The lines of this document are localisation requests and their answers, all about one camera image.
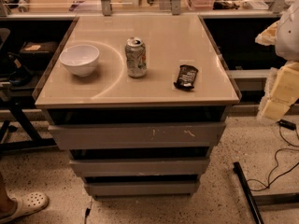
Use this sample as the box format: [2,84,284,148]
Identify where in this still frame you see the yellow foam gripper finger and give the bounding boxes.
[257,62,299,121]

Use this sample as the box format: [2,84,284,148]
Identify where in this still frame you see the grey drawer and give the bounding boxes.
[70,158,209,177]
[49,122,225,149]
[84,181,199,197]

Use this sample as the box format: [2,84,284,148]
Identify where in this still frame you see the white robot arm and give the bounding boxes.
[255,0,299,124]

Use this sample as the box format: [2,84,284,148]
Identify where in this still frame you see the grey top drawer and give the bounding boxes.
[49,122,225,149]

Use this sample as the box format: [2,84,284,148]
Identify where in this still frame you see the grey drawer cabinet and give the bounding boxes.
[32,14,243,201]

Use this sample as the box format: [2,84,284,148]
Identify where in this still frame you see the grey bottom drawer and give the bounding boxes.
[84,181,199,197]

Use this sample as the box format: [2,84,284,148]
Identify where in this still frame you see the black power adapter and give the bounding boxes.
[278,119,296,131]

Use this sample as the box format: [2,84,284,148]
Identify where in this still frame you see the black snack bar wrapper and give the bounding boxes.
[174,64,198,91]

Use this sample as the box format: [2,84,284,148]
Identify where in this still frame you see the crushed soda can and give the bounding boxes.
[125,37,147,77]

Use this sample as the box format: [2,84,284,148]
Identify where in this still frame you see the white ceramic bowl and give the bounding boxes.
[59,44,100,77]

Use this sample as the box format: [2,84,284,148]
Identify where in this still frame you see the black stand left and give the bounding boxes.
[0,81,58,152]

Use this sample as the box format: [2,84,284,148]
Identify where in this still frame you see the black box on shelf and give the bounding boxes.
[19,41,58,59]

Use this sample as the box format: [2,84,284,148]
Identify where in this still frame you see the white clog shoe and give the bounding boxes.
[0,192,49,224]

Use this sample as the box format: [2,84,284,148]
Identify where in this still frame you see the black metal floor frame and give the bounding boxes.
[233,161,299,224]

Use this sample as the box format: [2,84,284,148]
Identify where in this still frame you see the small black floor cable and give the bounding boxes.
[83,196,93,224]

